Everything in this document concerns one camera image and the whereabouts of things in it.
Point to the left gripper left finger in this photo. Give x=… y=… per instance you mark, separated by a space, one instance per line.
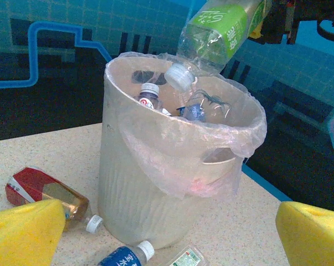
x=22 y=238

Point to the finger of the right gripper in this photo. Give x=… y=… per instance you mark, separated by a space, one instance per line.
x=256 y=30
x=276 y=22

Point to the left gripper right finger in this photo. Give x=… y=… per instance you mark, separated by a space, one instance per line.
x=313 y=241

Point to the green lime label bottle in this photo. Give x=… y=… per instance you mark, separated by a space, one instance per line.
x=219 y=33

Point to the red gold label bottle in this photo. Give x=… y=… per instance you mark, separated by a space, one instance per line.
x=36 y=188

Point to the beige plastic bin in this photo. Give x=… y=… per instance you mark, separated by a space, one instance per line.
x=122 y=194

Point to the clear plastic bin liner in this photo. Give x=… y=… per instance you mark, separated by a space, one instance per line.
x=169 y=155

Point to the blue label bottle white cap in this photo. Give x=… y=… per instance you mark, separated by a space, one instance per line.
x=128 y=256

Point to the small bottle green white label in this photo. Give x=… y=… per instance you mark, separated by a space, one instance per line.
x=187 y=259

